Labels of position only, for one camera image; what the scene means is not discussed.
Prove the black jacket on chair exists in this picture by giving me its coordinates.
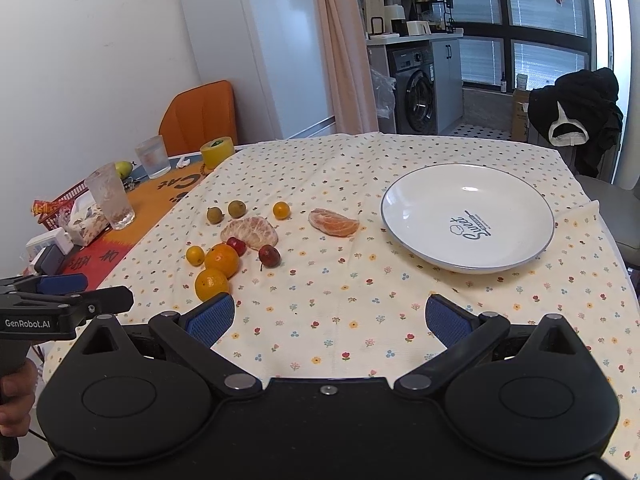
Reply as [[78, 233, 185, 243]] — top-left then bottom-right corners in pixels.
[[527, 67, 624, 178]]

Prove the grey washing machine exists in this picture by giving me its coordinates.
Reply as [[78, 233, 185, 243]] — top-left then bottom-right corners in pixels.
[[387, 42, 436, 136]]

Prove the white plate with blue rim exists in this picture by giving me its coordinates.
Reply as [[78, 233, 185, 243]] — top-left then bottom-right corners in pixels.
[[381, 164, 554, 274]]

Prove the brown longan right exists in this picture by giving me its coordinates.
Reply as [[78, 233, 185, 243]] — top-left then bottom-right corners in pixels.
[[228, 200, 247, 219]]

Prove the pink curtain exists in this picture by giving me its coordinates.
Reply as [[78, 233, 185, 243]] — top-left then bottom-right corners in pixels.
[[317, 0, 378, 134]]

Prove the large orange mandarin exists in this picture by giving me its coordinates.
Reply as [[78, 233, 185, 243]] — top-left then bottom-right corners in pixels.
[[204, 243, 240, 278]]

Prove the yellow tape roll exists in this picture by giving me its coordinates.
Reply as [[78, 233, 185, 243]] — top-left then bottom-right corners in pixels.
[[200, 136, 235, 170]]

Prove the cardboard box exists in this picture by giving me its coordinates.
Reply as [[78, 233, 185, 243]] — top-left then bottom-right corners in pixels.
[[511, 89, 529, 142]]

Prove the frosted textured glass near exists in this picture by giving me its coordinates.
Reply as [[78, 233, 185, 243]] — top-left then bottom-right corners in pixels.
[[85, 162, 134, 231]]

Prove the brown longan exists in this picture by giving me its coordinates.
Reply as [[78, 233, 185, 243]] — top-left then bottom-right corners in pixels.
[[206, 207, 224, 226], [228, 200, 247, 219]]

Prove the green apple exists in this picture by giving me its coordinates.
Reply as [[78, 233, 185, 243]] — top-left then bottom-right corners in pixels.
[[115, 160, 134, 180]]

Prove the clear drinking glass far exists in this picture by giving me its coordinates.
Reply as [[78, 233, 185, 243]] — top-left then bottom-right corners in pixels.
[[136, 136, 171, 179]]

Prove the brown longan left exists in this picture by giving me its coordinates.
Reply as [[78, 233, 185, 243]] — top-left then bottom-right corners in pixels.
[[206, 207, 224, 226]]

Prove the orange cat table mat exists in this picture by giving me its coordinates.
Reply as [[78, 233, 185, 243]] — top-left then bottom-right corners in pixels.
[[62, 155, 217, 278]]

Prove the red crabapple with stem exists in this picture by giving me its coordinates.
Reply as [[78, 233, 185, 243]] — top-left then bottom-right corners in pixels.
[[258, 245, 281, 269]]

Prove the peeled orange segment piece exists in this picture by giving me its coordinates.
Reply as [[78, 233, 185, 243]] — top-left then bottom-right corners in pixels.
[[308, 208, 360, 237]]

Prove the white refrigerator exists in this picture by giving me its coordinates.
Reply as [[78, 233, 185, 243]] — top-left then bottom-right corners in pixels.
[[181, 0, 335, 144]]

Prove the white kitchen counter cabinet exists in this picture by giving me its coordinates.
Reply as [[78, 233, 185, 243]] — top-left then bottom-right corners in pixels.
[[367, 28, 463, 136]]

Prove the floral cream tablecloth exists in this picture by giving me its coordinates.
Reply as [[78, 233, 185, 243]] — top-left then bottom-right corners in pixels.
[[41, 131, 640, 478]]

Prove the orange chair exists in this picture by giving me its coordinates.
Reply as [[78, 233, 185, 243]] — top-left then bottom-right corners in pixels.
[[158, 80, 238, 156]]

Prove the red crabapple small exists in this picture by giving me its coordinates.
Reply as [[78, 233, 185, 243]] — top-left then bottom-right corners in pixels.
[[226, 236, 247, 257]]

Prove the person's left hand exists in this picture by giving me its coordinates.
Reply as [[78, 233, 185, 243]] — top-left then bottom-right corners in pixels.
[[0, 359, 38, 438]]

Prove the small yellow kumquat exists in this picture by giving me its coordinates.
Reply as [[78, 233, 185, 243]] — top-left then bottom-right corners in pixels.
[[186, 245, 205, 266], [272, 202, 291, 220]]

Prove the white charger adapter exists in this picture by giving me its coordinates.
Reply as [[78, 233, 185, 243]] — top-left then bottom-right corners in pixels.
[[25, 228, 74, 260]]

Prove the peeled citrus half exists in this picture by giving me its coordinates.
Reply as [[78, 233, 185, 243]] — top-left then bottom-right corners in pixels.
[[220, 217, 279, 252]]

